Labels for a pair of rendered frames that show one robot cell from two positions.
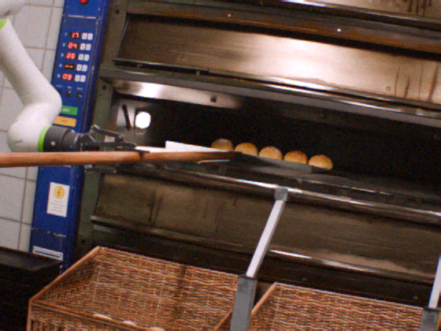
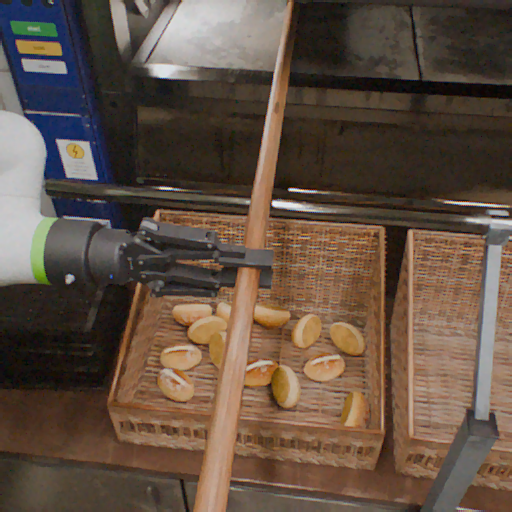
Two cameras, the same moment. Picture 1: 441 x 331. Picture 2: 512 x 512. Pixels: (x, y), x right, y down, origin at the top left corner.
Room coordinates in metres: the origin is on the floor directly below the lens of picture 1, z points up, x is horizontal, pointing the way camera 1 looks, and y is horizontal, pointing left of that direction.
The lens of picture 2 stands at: (1.95, 0.30, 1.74)
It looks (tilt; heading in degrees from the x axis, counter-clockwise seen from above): 44 degrees down; 350
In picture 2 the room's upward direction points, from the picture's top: straight up
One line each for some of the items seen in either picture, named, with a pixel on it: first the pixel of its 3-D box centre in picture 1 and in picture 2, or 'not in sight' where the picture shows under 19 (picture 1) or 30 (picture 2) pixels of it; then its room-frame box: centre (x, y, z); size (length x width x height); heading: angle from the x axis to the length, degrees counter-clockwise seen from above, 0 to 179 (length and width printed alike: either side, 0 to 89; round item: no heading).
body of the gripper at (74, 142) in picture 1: (83, 147); (133, 258); (2.53, 0.37, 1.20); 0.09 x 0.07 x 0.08; 74
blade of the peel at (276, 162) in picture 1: (250, 156); not in sight; (3.62, -0.12, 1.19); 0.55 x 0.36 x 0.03; 74
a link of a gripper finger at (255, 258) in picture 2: (135, 150); (246, 257); (2.49, 0.22, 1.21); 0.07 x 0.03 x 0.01; 74
